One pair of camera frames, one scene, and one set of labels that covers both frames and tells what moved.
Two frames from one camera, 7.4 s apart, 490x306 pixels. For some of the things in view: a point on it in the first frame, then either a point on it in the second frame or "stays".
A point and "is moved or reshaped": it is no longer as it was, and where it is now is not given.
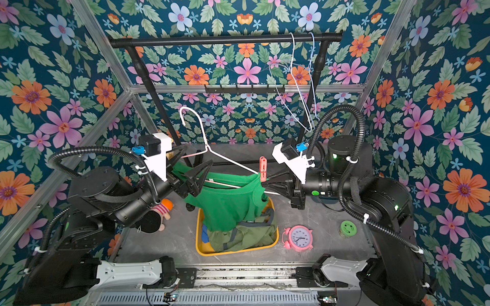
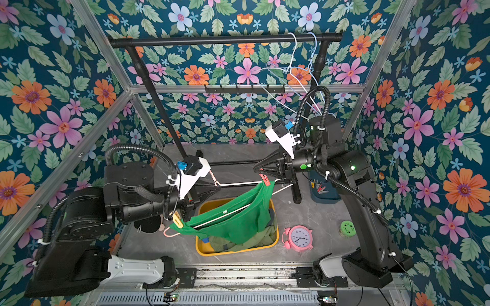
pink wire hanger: (206, 146) to (219, 185)
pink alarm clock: (298, 238) stays
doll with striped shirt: (151, 221) stays
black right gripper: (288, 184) to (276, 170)
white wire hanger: (310, 74) to (314, 78)
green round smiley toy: (348, 229) stays
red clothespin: (263, 168) is moved or reshaped
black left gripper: (184, 185) to (191, 202)
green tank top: (227, 199) is moved or reshaped
